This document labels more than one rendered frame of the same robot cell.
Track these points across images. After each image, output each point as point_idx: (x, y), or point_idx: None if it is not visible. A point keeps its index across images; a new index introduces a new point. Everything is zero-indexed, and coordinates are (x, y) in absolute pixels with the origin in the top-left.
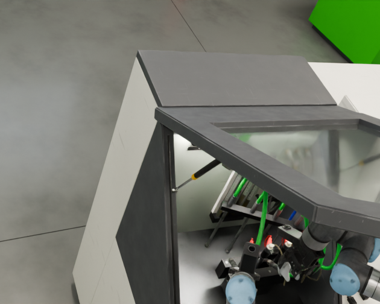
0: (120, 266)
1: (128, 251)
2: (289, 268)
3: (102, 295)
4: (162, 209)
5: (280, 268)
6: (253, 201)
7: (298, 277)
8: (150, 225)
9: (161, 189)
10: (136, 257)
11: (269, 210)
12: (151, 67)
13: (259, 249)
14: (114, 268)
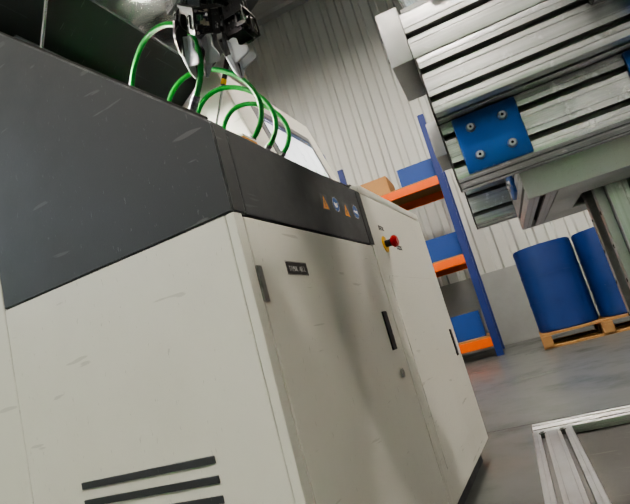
0: (44, 312)
1: (37, 250)
2: (236, 39)
3: (53, 479)
4: (37, 60)
5: (229, 53)
6: None
7: (254, 52)
8: (39, 120)
9: (19, 54)
10: (53, 214)
11: None
12: None
13: None
14: (38, 348)
